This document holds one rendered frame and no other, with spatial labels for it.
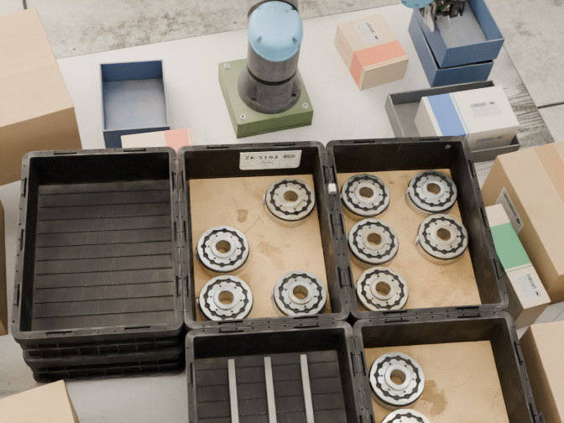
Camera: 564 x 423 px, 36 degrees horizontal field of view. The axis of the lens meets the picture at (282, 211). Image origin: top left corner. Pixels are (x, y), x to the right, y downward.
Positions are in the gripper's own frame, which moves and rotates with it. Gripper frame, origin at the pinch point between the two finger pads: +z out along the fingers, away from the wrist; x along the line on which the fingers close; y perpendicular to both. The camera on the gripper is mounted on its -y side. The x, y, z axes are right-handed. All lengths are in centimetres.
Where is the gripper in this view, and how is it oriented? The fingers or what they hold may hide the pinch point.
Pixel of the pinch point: (431, 22)
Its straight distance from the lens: 219.3
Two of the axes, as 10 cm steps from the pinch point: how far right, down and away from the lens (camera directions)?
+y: 2.5, 8.3, -4.9
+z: 0.0, 5.1, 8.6
